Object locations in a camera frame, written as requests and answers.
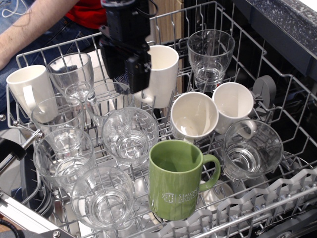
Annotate grey plastic rack wheel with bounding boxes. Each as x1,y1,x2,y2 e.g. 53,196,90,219
252,75,276,108

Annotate tall white mug centre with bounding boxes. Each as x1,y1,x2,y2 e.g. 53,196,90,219
134,45,179,109

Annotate clear glass back right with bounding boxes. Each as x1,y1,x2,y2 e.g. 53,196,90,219
187,29,235,92

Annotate clear glass cup right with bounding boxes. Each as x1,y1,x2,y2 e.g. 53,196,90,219
222,119,284,180

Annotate white cup right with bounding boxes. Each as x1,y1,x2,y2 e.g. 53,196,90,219
212,82,257,139

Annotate white cup tilted centre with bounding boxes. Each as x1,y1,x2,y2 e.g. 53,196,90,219
170,92,219,143

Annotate clear glass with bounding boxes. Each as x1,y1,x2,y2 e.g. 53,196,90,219
33,127,96,194
85,82,135,127
47,53,94,102
187,29,235,92
31,96,84,164
102,107,159,168
71,166,135,230

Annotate tall white mug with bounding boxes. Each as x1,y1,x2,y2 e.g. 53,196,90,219
6,65,54,117
134,45,179,109

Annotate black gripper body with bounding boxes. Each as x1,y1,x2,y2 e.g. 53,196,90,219
100,0,151,54

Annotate tall white mug left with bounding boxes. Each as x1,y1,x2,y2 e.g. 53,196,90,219
6,65,54,117

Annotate green ceramic mug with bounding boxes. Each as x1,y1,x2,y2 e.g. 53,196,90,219
149,140,221,221

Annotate person forearm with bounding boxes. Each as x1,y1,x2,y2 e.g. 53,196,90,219
0,0,78,69

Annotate clear glass middle left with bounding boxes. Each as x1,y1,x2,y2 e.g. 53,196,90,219
31,96,84,164

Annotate clear glass back left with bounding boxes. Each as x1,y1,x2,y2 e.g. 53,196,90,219
47,53,94,102

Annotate black clamp with metal rod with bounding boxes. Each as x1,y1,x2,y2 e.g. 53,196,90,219
0,129,44,175

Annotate clear glass front left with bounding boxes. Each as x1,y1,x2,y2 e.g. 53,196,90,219
33,127,96,194

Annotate dark blue mug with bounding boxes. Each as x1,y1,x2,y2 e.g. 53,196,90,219
113,76,130,95

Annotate dark speckled countertop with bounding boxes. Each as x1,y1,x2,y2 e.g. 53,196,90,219
249,0,317,55

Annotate grey wire dishwasher rack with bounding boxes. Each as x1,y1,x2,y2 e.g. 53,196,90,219
0,0,317,238

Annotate clear glass behind centre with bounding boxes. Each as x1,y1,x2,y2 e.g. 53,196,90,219
85,82,135,127

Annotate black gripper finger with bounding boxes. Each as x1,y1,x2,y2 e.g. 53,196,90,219
99,42,125,79
125,51,152,94

